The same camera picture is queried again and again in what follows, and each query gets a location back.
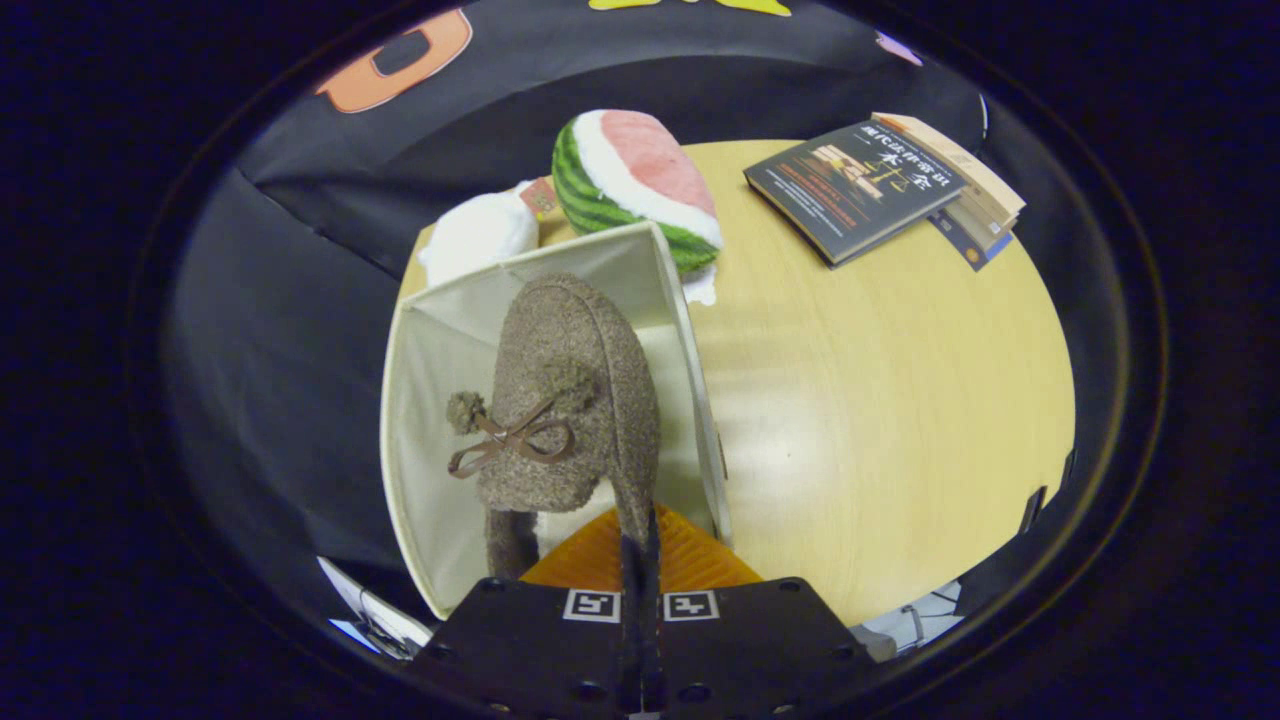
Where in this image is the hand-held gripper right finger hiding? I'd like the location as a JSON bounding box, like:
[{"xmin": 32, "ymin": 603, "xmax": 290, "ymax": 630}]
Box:
[{"xmin": 643, "ymin": 503, "xmax": 883, "ymax": 720}]

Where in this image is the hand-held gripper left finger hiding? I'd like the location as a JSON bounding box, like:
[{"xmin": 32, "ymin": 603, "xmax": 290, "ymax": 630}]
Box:
[{"xmin": 412, "ymin": 505, "xmax": 641, "ymax": 720}]

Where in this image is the cream fabric storage box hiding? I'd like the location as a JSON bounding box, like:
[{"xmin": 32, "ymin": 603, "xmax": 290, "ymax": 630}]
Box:
[{"xmin": 380, "ymin": 222, "xmax": 733, "ymax": 621}]

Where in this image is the brown fuzzy shoe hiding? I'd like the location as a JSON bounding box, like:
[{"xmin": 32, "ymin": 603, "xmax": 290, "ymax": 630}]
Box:
[{"xmin": 447, "ymin": 273, "xmax": 661, "ymax": 581}]

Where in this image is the white and blue object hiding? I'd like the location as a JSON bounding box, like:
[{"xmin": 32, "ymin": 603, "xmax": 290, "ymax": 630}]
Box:
[{"xmin": 318, "ymin": 557, "xmax": 433, "ymax": 659}]

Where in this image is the white plush toy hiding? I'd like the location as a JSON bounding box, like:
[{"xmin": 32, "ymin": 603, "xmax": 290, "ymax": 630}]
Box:
[{"xmin": 418, "ymin": 180, "xmax": 559, "ymax": 289}]

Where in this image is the blue cover book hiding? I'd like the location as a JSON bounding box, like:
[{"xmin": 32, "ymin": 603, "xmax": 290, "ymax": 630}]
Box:
[{"xmin": 928, "ymin": 212, "xmax": 1013, "ymax": 273}]

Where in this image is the black cover book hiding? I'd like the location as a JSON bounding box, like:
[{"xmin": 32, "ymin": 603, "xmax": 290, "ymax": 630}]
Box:
[{"xmin": 743, "ymin": 120, "xmax": 969, "ymax": 269}]

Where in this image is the watermelon slice plush toy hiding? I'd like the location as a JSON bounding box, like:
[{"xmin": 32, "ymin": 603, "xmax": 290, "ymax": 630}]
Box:
[{"xmin": 552, "ymin": 109, "xmax": 724, "ymax": 307}]

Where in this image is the beige cover book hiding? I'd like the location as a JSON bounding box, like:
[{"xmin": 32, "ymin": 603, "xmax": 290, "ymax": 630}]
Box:
[{"xmin": 872, "ymin": 112, "xmax": 1028, "ymax": 241}]

